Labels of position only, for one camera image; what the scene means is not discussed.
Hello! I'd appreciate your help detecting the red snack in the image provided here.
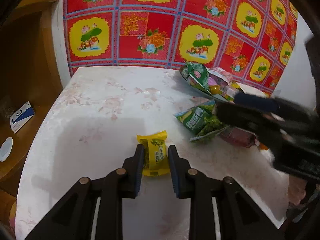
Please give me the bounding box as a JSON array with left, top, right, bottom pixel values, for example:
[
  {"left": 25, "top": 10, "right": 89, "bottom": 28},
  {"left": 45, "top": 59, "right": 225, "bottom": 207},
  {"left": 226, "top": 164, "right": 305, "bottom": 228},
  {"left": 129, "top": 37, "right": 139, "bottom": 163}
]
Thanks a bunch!
[{"left": 219, "top": 127, "right": 260, "bottom": 148}]

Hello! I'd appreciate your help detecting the yellow snack packet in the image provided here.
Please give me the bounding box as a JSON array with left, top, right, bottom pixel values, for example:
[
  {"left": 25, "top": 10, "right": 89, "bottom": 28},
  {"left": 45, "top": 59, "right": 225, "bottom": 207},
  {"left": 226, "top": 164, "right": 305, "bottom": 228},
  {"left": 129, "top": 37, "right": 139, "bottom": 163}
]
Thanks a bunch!
[{"left": 137, "top": 131, "right": 170, "bottom": 177}]

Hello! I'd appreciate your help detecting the green snack packet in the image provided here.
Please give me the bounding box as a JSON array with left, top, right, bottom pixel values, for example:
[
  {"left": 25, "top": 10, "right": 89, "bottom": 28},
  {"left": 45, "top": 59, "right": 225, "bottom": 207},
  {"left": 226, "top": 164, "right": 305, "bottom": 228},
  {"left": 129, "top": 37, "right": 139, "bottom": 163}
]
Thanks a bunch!
[{"left": 174, "top": 100, "right": 229, "bottom": 143}]

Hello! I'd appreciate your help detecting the dark round snack plate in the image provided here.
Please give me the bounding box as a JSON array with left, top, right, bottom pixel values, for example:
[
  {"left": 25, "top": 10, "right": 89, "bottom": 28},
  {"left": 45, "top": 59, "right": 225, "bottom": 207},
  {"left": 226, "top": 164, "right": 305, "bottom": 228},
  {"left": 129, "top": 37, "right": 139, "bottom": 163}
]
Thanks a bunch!
[{"left": 180, "top": 62, "right": 244, "bottom": 101}]

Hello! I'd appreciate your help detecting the pink white jelly pouch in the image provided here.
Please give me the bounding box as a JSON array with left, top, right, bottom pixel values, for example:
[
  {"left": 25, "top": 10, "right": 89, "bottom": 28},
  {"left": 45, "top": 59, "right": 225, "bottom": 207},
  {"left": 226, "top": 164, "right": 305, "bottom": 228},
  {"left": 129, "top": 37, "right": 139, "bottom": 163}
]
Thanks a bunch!
[{"left": 208, "top": 67, "right": 233, "bottom": 85}]

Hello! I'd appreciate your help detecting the green packet on plate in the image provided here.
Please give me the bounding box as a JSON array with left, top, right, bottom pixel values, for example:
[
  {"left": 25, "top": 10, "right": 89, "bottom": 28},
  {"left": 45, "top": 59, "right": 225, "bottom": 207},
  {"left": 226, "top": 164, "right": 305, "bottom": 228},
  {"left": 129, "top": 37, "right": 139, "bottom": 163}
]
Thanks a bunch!
[{"left": 180, "top": 61, "right": 212, "bottom": 96}]

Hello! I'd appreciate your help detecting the red floral patterned cloth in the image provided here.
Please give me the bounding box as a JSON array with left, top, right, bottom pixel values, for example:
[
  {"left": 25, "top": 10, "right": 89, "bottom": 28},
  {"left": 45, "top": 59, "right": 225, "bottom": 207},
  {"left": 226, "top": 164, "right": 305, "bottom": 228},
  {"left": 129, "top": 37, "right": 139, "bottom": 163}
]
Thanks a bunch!
[{"left": 63, "top": 0, "right": 298, "bottom": 95}]

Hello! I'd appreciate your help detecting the blue white small box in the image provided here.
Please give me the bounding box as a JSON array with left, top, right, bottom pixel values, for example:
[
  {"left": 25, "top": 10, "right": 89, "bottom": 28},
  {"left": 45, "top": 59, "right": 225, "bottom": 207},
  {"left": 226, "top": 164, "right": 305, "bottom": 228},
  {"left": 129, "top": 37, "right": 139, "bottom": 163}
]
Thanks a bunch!
[{"left": 9, "top": 101, "right": 35, "bottom": 134}]

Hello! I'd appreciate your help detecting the white round lid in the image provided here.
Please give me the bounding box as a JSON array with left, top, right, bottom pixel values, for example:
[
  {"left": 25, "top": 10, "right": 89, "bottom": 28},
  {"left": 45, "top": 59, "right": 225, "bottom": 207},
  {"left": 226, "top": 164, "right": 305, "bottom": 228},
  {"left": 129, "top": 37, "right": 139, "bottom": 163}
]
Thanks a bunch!
[{"left": 0, "top": 137, "right": 13, "bottom": 162}]

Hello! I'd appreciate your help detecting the wooden bedside shelf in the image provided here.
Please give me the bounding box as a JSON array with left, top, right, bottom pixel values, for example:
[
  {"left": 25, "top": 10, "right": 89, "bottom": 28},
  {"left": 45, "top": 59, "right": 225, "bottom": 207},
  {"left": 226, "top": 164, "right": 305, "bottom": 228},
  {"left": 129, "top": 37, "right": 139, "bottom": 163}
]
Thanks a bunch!
[{"left": 1, "top": 0, "right": 62, "bottom": 225}]

